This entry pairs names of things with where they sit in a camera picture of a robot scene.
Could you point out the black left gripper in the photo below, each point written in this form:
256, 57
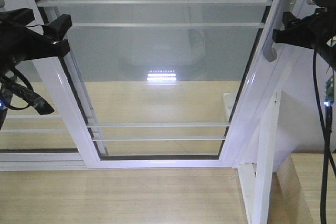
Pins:
19, 43

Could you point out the light wooden box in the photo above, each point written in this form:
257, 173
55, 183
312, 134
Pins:
295, 190

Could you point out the white triangular support bracket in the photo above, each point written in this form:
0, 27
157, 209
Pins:
256, 168

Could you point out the light wooden platform board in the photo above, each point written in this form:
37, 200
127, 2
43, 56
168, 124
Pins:
208, 195

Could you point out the white framed sliding glass door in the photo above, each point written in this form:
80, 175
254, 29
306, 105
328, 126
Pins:
163, 83

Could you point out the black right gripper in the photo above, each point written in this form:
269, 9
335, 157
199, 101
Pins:
318, 33

